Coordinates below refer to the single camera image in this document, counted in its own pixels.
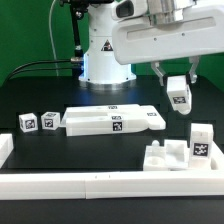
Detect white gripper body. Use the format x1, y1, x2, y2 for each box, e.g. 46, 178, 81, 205
112, 4, 224, 64

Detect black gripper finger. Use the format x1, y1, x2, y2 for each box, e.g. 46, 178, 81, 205
188, 56, 200, 84
151, 62, 165, 86

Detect white chair seat block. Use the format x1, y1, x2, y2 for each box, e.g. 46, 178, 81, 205
143, 139, 189, 171

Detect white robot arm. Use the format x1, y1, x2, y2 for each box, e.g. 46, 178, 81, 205
111, 0, 224, 82

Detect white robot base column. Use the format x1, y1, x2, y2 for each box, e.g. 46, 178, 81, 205
79, 3, 136, 90

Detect white tagged cube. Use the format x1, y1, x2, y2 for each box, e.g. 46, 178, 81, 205
41, 112, 60, 130
19, 113, 38, 133

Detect white left fence piece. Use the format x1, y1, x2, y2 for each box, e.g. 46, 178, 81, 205
0, 133, 14, 168

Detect white chair back frame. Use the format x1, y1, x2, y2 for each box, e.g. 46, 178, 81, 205
64, 105, 167, 137

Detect white L-shaped fence rail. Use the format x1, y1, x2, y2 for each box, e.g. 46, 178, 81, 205
0, 136, 224, 200

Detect grey hanging cable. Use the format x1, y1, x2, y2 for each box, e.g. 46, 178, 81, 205
48, 0, 60, 78

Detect black cables at base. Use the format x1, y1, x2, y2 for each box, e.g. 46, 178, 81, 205
5, 56, 84, 83

